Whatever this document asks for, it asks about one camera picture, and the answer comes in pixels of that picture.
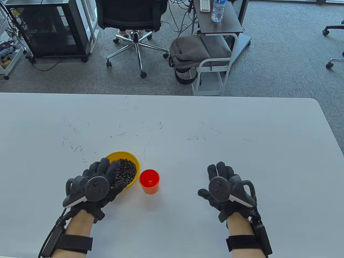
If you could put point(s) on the black wrist sensor box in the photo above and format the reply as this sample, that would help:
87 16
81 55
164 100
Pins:
52 239
262 236

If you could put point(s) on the white rolling cart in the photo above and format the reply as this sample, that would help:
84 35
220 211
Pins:
10 64

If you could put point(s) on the clear plastic water bottle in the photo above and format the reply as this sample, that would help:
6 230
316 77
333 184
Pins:
217 12

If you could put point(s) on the person's left forearm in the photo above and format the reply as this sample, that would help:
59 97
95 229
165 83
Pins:
78 224

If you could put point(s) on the white side table dark top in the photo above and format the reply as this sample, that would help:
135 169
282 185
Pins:
223 25

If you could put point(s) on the black wheeled cabinet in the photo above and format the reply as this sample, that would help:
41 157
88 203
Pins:
48 29

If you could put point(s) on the person's left hand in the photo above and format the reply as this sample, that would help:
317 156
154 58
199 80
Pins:
107 169

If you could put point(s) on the black office chair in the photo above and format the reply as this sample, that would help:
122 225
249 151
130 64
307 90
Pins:
129 13

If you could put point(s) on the white metal shelf frame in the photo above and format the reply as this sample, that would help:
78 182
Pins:
91 24

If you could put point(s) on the person's right hand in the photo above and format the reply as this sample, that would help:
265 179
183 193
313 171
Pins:
220 169

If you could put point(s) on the chrome chair base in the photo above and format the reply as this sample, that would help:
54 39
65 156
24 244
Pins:
334 60

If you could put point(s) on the grey handheld controller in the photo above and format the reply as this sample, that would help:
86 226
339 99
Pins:
96 189
219 189

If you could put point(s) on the pile of dark coffee beans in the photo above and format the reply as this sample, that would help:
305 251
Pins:
127 170

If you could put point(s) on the orange plastic cup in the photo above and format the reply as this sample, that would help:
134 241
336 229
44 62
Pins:
149 178

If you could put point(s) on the person's right forearm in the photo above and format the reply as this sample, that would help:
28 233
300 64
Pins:
240 225

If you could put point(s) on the yellow plastic bowl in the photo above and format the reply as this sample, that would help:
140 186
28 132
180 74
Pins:
129 156

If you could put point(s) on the black chair base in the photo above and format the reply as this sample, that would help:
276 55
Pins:
333 27

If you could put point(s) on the grey backpack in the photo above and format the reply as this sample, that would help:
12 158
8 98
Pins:
190 51

